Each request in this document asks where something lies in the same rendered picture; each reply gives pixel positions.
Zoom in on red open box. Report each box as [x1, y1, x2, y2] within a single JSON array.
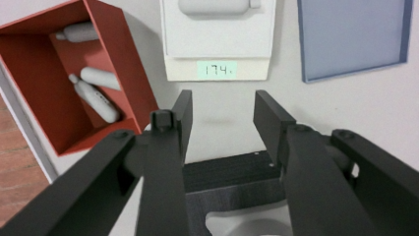
[[0, 0, 159, 157]]

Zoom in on white digital scale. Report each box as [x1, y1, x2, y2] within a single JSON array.
[[160, 0, 275, 81]]

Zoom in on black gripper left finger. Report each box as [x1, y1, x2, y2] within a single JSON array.
[[0, 89, 193, 236]]

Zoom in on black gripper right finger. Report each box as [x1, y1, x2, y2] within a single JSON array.
[[253, 89, 419, 236]]

